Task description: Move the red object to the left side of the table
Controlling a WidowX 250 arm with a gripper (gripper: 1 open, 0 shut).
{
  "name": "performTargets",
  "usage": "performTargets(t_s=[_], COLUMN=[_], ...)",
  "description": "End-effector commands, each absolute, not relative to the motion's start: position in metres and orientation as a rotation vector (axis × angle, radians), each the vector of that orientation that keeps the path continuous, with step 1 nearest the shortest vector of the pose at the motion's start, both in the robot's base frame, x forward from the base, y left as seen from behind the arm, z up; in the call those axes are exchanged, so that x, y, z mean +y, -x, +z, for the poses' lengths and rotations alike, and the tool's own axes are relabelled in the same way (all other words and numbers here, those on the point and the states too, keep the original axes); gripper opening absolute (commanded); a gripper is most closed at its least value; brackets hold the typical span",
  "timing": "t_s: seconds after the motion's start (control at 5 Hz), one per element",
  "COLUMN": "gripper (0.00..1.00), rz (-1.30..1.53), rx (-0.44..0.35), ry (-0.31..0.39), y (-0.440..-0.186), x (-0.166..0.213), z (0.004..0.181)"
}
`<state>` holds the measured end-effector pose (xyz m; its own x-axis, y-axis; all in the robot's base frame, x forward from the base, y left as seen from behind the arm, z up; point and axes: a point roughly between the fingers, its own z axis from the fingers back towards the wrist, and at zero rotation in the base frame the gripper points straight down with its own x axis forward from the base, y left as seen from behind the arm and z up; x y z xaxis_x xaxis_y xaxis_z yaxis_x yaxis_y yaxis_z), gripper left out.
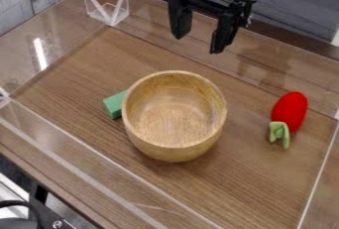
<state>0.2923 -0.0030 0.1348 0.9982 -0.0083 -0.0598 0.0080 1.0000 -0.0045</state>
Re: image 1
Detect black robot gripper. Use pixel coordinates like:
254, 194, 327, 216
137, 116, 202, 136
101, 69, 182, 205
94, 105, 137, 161
169, 0, 257, 54

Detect red plush strawberry green leaves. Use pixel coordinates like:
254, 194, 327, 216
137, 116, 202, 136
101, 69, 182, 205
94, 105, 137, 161
269, 91, 309, 149

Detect wooden bowl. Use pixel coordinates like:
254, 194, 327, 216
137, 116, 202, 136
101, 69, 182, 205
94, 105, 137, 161
122, 70, 229, 163

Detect green foam block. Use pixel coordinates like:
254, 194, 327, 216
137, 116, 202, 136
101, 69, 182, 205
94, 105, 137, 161
103, 91, 126, 119

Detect clear acrylic corner bracket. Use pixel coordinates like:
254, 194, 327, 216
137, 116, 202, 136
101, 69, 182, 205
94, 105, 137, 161
85, 0, 130, 27

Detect black table leg bracket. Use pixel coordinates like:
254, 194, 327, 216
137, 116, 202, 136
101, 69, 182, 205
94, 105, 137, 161
30, 183, 77, 229

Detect black cable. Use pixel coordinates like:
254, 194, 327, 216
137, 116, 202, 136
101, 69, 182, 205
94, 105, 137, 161
0, 200, 32, 211

